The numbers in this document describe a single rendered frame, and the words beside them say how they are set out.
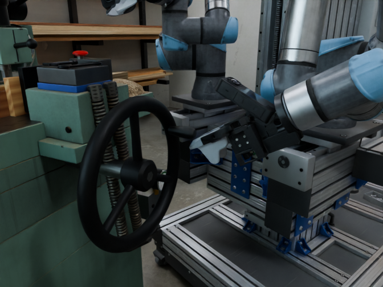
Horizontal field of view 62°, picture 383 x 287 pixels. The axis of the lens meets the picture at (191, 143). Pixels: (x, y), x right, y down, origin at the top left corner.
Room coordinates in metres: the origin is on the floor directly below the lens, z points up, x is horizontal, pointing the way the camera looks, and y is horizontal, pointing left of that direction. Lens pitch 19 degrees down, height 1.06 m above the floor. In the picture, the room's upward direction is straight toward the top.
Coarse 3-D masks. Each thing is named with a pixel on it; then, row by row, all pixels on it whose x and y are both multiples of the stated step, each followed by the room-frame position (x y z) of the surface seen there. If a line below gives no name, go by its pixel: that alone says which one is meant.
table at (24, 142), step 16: (144, 112) 0.86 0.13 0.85; (0, 128) 0.53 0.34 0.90; (16, 128) 0.53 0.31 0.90; (32, 128) 0.55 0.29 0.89; (128, 128) 0.64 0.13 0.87; (0, 144) 0.49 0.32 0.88; (16, 144) 0.52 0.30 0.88; (32, 144) 0.55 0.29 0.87; (48, 144) 0.54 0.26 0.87; (64, 144) 0.53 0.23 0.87; (80, 144) 0.53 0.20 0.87; (112, 144) 0.60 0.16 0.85; (0, 160) 0.49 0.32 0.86; (16, 160) 0.51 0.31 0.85; (64, 160) 0.52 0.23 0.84; (80, 160) 0.52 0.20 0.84
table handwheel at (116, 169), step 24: (144, 96) 0.56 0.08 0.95; (120, 120) 0.48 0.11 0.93; (168, 120) 0.61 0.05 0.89; (96, 144) 0.44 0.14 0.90; (168, 144) 0.64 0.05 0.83; (96, 168) 0.43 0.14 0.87; (120, 168) 0.54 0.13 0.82; (144, 168) 0.52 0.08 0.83; (168, 168) 0.64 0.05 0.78; (168, 192) 0.61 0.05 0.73; (96, 216) 0.42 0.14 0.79; (96, 240) 0.42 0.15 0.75; (120, 240) 0.47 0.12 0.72; (144, 240) 0.52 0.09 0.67
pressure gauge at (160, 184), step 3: (159, 171) 0.82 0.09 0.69; (162, 171) 0.81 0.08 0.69; (165, 171) 0.83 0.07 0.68; (165, 174) 0.83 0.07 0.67; (156, 183) 0.80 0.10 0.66; (159, 183) 0.80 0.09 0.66; (162, 183) 0.82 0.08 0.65; (153, 186) 0.80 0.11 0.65; (156, 186) 0.80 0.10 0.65; (159, 186) 0.80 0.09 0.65; (162, 186) 0.82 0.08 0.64; (153, 189) 0.83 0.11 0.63; (156, 189) 0.81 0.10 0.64; (159, 189) 0.80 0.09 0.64; (156, 192) 0.83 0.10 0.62
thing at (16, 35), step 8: (0, 32) 0.65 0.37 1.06; (8, 32) 0.66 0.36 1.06; (16, 32) 0.68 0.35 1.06; (24, 32) 0.69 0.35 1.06; (0, 40) 0.64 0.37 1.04; (8, 40) 0.66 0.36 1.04; (16, 40) 0.67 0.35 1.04; (24, 40) 0.69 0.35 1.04; (0, 48) 0.64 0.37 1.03; (8, 48) 0.65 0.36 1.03; (16, 48) 0.67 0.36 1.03; (24, 48) 0.69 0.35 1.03; (0, 56) 0.64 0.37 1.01; (8, 56) 0.65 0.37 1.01; (16, 56) 0.67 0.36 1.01; (24, 56) 0.68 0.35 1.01; (0, 64) 0.65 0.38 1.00; (8, 64) 0.69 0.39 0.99
